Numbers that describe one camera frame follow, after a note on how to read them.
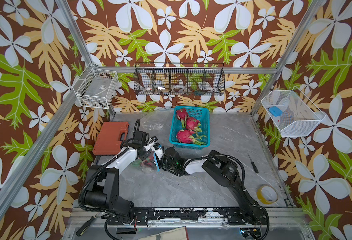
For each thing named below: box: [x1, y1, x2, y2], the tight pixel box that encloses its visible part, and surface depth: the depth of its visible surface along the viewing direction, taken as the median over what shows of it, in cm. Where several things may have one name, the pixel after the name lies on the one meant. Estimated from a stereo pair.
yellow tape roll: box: [256, 185, 278, 205], surface depth 82 cm
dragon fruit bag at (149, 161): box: [141, 155, 155, 167], surface depth 84 cm
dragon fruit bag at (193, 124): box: [186, 117, 203, 132], surface depth 103 cm
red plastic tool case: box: [93, 121, 130, 156], surface depth 106 cm
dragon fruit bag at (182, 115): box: [176, 108, 189, 129], surface depth 106 cm
